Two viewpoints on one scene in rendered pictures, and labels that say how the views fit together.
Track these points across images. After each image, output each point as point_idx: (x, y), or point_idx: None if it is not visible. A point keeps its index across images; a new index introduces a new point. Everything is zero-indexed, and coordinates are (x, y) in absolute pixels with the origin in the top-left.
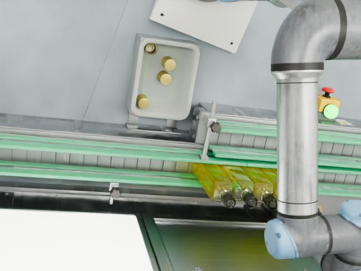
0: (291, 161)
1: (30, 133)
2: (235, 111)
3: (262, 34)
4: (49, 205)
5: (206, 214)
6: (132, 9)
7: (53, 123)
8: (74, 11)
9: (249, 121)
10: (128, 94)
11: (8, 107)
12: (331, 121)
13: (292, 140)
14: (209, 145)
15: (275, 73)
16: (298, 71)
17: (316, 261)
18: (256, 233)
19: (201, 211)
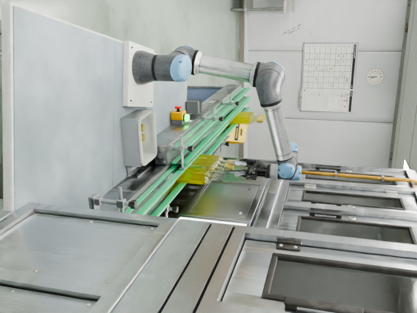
0: (285, 138)
1: (125, 207)
2: (165, 138)
3: (153, 90)
4: None
5: (176, 200)
6: (116, 104)
7: (116, 196)
8: (98, 119)
9: (177, 140)
10: (125, 157)
11: (85, 204)
12: (185, 122)
13: (283, 130)
14: (173, 162)
15: (272, 107)
16: (280, 102)
17: (274, 176)
18: (213, 190)
19: (172, 201)
